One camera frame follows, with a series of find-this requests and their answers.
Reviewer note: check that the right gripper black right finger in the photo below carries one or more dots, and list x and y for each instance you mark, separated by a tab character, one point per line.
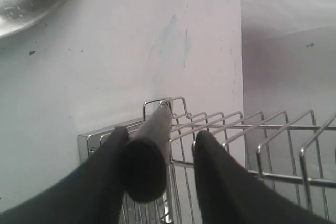
227	193

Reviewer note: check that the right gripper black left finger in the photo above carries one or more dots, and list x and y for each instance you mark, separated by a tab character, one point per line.
92	193

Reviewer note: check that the black handled knife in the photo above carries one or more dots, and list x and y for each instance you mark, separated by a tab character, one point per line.
144	159

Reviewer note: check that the white backdrop curtain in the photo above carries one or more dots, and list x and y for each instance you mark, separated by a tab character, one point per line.
289	56

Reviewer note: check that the chrome wire utensil basket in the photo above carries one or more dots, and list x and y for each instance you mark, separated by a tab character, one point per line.
293	155

